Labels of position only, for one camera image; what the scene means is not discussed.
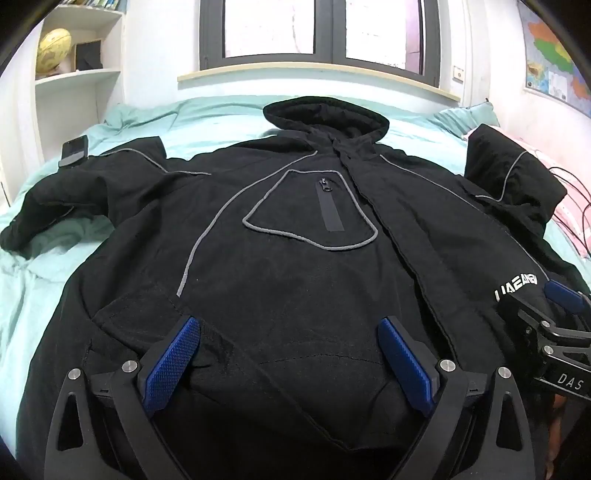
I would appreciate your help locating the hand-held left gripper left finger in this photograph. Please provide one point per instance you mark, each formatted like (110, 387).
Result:
(171, 357)

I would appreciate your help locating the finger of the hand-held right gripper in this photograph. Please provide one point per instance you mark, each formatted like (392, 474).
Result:
(565, 295)
(526, 311)

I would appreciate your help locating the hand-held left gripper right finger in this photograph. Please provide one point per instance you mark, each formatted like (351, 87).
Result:
(408, 360)

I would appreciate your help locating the black hooded jacket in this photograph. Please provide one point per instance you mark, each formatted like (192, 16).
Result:
(277, 277)

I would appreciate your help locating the pink pillow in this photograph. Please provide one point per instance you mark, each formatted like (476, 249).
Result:
(572, 219)

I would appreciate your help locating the teal bed blanket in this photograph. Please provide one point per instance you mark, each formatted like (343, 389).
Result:
(41, 277)

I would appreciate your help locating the teal pillow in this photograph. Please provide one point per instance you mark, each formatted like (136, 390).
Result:
(466, 117)

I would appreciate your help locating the black phone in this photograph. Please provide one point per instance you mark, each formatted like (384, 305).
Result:
(74, 150)

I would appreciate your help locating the white bookshelf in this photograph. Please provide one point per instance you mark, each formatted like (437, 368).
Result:
(78, 99)

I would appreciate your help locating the wooden window sill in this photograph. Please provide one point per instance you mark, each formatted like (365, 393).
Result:
(323, 74)

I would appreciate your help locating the yellow globe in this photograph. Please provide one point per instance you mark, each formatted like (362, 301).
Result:
(53, 50)

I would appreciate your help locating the dark framed window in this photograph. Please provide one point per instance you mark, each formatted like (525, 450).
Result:
(330, 27)

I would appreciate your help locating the upright books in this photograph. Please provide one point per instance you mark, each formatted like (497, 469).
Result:
(111, 5)

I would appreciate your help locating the colourful wall map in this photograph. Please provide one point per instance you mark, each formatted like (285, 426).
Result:
(554, 60)

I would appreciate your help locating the white wall socket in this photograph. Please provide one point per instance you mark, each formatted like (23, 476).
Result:
(458, 74)

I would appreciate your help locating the black picture frame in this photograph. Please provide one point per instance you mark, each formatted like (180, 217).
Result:
(88, 55)

